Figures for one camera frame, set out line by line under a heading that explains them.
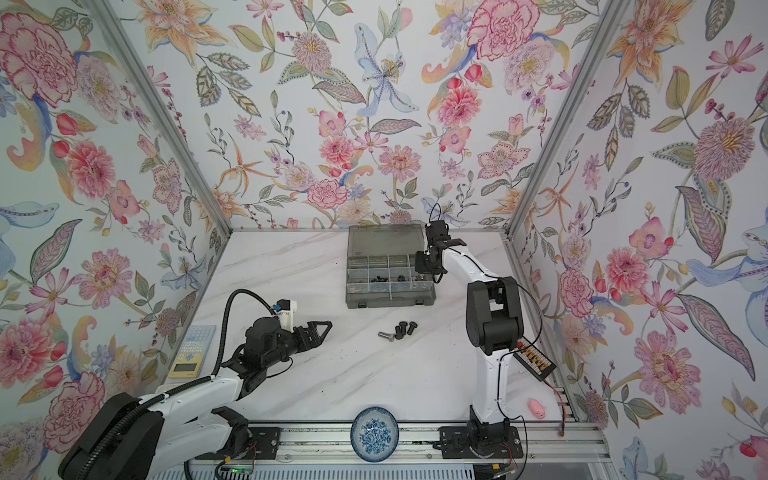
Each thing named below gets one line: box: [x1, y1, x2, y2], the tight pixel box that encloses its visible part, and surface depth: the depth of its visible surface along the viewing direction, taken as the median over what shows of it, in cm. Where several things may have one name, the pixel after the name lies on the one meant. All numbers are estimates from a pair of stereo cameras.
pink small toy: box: [527, 398, 546, 420], surface depth 80 cm
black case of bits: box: [513, 336, 557, 382], surface depth 88 cm
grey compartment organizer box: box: [345, 224, 437, 309], surface depth 107 cm
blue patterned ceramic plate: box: [350, 406, 399, 463], surface depth 76 cm
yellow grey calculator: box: [169, 325, 217, 378], surface depth 90 cm
